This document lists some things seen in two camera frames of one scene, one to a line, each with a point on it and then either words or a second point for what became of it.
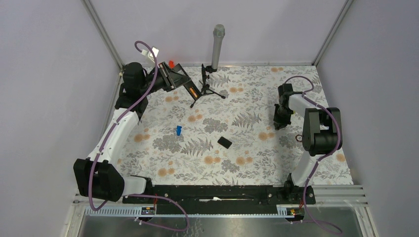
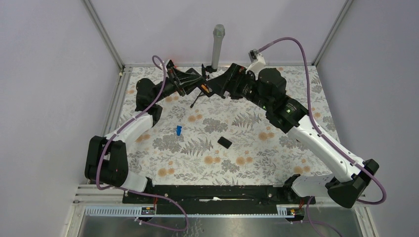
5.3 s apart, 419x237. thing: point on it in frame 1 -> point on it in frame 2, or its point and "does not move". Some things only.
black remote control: x=192 y=90 -> x=206 y=88
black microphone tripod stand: x=206 y=87 does not move
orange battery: x=193 y=91 -> x=205 y=89
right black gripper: x=282 y=123 -> x=232 y=77
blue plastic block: x=179 y=128 does not move
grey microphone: x=219 y=33 does not move
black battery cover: x=225 y=142 does not move
